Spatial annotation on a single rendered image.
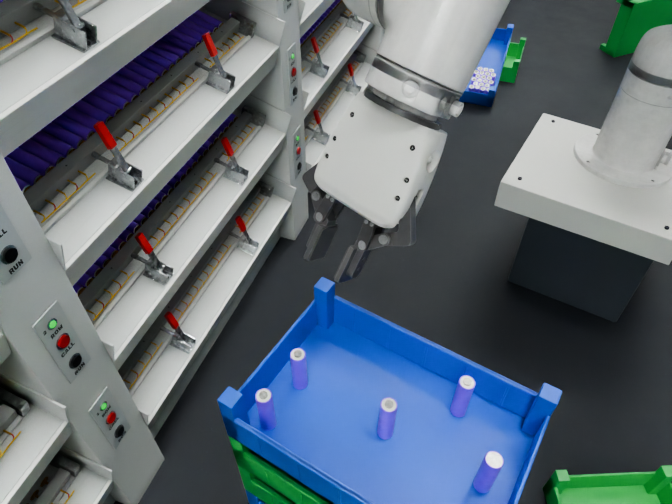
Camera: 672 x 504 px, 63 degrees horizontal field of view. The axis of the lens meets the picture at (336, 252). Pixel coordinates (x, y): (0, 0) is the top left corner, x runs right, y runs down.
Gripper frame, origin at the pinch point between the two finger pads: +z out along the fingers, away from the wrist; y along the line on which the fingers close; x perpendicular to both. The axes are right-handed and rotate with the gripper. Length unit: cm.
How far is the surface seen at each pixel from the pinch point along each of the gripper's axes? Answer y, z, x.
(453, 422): -17.3, 14.0, -11.4
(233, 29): 52, -11, -32
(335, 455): -9.6, 20.8, -1.8
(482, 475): -22.8, 13.0, -4.8
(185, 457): 19, 60, -20
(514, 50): 48, -36, -173
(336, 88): 67, -2, -98
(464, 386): -16.4, 8.2, -8.9
